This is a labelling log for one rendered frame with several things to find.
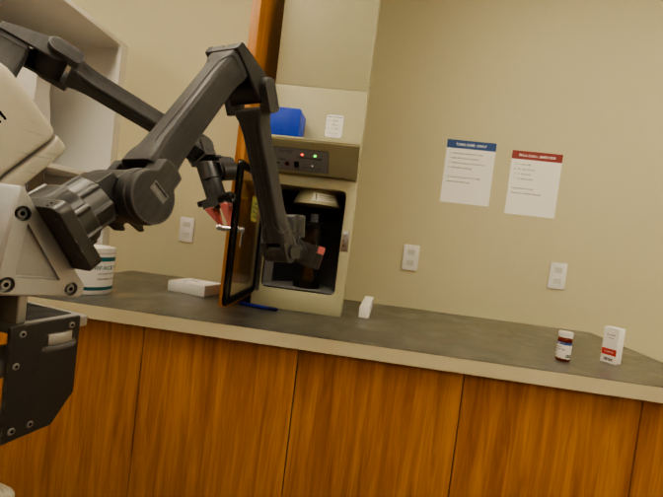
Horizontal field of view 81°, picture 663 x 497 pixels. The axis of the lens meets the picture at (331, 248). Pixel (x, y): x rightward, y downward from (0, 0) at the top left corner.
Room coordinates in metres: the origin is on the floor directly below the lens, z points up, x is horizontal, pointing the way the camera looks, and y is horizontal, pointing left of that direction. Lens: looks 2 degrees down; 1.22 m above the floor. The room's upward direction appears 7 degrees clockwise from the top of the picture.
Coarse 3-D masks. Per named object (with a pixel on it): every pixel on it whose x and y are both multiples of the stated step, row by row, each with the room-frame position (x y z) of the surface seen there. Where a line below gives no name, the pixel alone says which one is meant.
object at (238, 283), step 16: (240, 160) 1.04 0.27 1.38; (240, 208) 1.08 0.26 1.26; (256, 208) 1.24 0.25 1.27; (240, 224) 1.09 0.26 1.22; (256, 224) 1.27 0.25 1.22; (256, 240) 1.29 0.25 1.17; (240, 256) 1.13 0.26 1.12; (240, 272) 1.15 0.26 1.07; (224, 288) 1.03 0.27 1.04; (240, 288) 1.17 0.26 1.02; (224, 304) 1.04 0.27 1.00
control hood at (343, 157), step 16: (288, 144) 1.24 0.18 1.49; (304, 144) 1.24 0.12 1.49; (320, 144) 1.23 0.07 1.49; (336, 144) 1.22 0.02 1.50; (352, 144) 1.21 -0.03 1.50; (336, 160) 1.26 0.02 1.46; (352, 160) 1.25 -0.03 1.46; (320, 176) 1.32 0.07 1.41; (336, 176) 1.30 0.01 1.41; (352, 176) 1.29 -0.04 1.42
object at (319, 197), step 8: (304, 192) 1.38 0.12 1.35; (312, 192) 1.37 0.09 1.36; (320, 192) 1.37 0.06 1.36; (328, 192) 1.38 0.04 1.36; (296, 200) 1.39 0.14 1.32; (304, 200) 1.36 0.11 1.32; (312, 200) 1.35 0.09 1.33; (320, 200) 1.36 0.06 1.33; (328, 200) 1.37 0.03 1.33; (336, 200) 1.41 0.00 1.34; (328, 208) 1.51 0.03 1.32; (336, 208) 1.47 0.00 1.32
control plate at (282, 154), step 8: (280, 152) 1.27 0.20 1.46; (288, 152) 1.26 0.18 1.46; (296, 152) 1.26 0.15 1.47; (304, 152) 1.26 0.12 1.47; (312, 152) 1.25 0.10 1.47; (320, 152) 1.25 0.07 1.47; (328, 152) 1.24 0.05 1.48; (280, 160) 1.29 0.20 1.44; (288, 160) 1.29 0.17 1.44; (296, 160) 1.28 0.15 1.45; (304, 160) 1.28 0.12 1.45; (312, 160) 1.27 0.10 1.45; (320, 160) 1.27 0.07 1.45; (328, 160) 1.26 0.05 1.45; (280, 168) 1.31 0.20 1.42; (288, 168) 1.31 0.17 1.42; (296, 168) 1.30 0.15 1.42; (304, 168) 1.30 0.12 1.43; (312, 168) 1.29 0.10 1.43; (320, 168) 1.29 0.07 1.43; (328, 168) 1.29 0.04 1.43
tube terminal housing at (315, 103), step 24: (288, 96) 1.35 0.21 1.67; (312, 96) 1.34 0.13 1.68; (336, 96) 1.34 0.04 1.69; (360, 96) 1.33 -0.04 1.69; (312, 120) 1.34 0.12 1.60; (360, 120) 1.33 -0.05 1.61; (360, 144) 1.33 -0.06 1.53; (336, 192) 1.41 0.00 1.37; (264, 288) 1.35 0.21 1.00; (336, 288) 1.33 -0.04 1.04; (312, 312) 1.33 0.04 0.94; (336, 312) 1.33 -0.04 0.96
